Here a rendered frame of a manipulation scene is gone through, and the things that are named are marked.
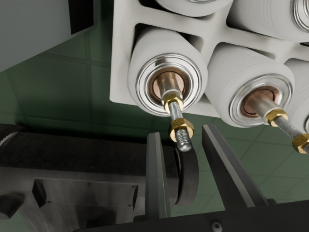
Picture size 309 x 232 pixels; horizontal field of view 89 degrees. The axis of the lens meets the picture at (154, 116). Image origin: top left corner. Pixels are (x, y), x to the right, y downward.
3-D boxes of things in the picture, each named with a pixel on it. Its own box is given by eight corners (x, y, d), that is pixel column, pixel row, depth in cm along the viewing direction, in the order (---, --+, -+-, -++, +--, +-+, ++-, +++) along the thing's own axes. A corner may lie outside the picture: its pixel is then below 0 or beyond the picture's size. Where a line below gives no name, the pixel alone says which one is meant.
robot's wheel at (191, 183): (174, 165, 67) (184, 217, 51) (163, 165, 66) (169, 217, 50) (189, 130, 56) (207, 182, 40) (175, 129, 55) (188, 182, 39)
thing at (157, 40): (126, 37, 31) (109, 67, 17) (171, 12, 29) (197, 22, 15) (147, 78, 36) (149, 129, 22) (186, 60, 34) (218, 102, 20)
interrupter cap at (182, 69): (123, 70, 17) (122, 72, 17) (189, 38, 16) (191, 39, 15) (152, 120, 21) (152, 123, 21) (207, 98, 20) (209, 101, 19)
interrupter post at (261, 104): (268, 103, 20) (287, 118, 18) (249, 111, 21) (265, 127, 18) (265, 89, 19) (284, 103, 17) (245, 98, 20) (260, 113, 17)
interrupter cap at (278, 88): (291, 107, 21) (295, 110, 20) (236, 131, 23) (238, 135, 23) (285, 59, 17) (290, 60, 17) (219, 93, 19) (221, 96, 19)
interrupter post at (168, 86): (154, 81, 18) (156, 95, 15) (174, 72, 17) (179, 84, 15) (162, 97, 19) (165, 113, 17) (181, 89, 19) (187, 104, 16)
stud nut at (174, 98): (159, 102, 15) (160, 107, 15) (171, 90, 15) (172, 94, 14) (174, 113, 16) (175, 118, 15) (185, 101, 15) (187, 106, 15)
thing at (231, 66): (237, 66, 36) (302, 110, 21) (198, 88, 38) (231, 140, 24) (225, 25, 31) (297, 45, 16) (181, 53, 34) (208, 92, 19)
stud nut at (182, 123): (163, 128, 12) (163, 135, 12) (178, 113, 11) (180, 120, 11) (180, 139, 13) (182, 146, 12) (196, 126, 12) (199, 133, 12)
